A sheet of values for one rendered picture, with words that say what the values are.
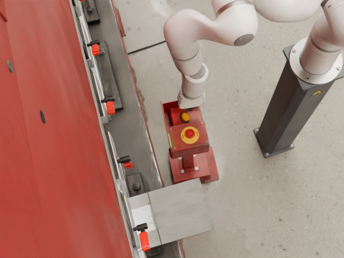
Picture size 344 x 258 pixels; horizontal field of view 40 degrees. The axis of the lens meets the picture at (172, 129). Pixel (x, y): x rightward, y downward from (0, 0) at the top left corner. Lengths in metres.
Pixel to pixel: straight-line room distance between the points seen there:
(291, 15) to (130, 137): 0.80
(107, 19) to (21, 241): 1.71
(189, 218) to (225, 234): 1.02
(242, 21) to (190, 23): 0.14
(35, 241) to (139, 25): 2.66
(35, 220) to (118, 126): 1.42
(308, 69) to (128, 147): 0.72
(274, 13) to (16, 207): 1.04
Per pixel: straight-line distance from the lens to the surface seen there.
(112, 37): 2.00
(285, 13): 1.32
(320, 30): 1.58
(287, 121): 2.16
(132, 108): 1.86
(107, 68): 1.90
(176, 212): 1.62
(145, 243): 1.30
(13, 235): 0.37
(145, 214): 1.62
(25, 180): 0.44
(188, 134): 1.87
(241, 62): 2.90
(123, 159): 1.41
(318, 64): 1.72
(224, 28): 1.20
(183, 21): 1.26
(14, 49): 0.61
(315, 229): 2.69
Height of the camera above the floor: 2.60
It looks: 72 degrees down
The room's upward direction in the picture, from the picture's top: 9 degrees counter-clockwise
